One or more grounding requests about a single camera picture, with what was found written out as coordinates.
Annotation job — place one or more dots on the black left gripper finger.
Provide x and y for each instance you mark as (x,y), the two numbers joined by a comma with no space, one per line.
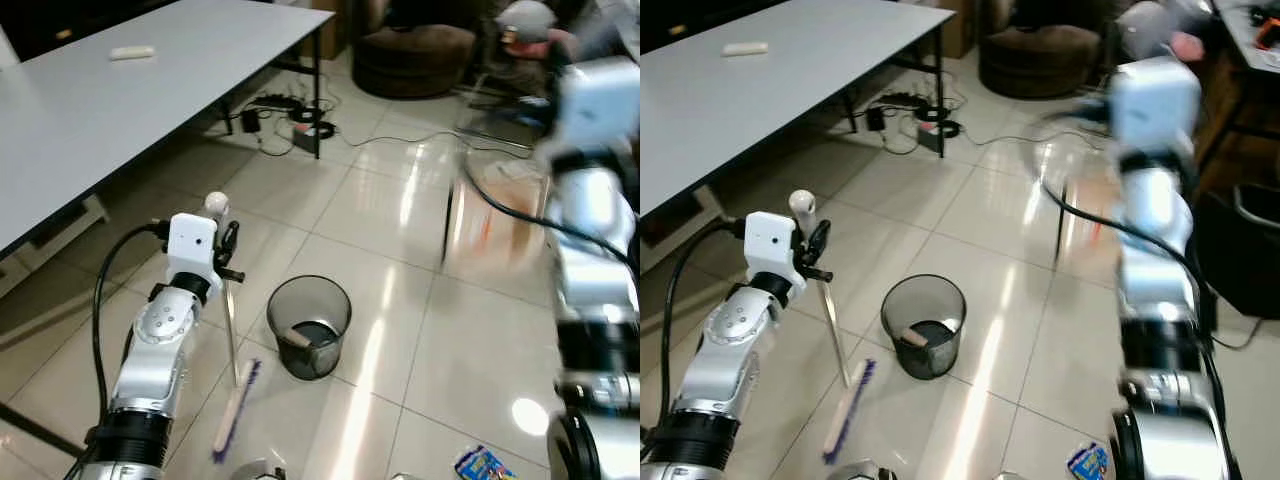
(818,236)
(231,236)

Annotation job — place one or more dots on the broom with purple bristles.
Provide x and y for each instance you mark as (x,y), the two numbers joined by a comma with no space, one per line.
(238,410)
(850,410)

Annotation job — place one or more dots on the tan dustpan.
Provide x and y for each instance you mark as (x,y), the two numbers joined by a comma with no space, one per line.
(500,240)

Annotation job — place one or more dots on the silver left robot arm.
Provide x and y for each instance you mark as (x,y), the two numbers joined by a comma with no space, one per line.
(725,345)
(150,350)

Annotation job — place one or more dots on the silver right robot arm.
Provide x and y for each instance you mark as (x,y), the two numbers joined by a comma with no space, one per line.
(1150,230)
(595,230)

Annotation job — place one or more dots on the black mesh waste bin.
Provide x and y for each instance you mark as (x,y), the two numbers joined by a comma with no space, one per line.
(283,300)
(895,300)

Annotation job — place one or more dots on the pinkish scrap in bin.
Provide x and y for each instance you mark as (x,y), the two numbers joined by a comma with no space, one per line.
(299,336)
(913,337)

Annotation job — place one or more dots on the black power adapter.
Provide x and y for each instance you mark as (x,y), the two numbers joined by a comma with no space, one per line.
(251,121)
(875,119)

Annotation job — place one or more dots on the white low shelf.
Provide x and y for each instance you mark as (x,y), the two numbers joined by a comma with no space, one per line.
(60,240)
(680,228)

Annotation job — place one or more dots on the large grey table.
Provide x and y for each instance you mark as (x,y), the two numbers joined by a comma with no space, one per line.
(780,100)
(150,100)

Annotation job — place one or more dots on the black power strip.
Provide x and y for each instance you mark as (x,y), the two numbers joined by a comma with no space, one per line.
(902,100)
(278,101)

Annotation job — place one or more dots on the small white oblong object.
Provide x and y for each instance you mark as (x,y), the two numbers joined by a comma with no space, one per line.
(745,48)
(132,53)

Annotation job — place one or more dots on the grey robot foot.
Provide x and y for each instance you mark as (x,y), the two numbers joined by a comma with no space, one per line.
(860,472)
(257,471)

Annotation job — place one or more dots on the brown round pouf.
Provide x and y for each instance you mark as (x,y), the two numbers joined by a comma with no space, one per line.
(410,60)
(1040,60)

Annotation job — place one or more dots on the blue snack packet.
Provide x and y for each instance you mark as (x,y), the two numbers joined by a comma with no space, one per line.
(480,465)
(1088,462)

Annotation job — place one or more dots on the person with grey cap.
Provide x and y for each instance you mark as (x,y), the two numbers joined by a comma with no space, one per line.
(1145,25)
(525,20)

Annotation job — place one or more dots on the grey side desk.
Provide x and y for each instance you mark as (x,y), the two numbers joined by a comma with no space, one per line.
(1245,45)

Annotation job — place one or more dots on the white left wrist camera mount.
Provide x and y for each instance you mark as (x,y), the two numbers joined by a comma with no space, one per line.
(192,245)
(770,245)

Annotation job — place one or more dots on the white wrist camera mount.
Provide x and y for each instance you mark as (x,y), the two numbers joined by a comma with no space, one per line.
(192,245)
(600,105)
(1155,105)
(770,245)

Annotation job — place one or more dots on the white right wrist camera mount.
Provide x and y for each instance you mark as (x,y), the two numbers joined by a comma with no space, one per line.
(600,105)
(1155,105)

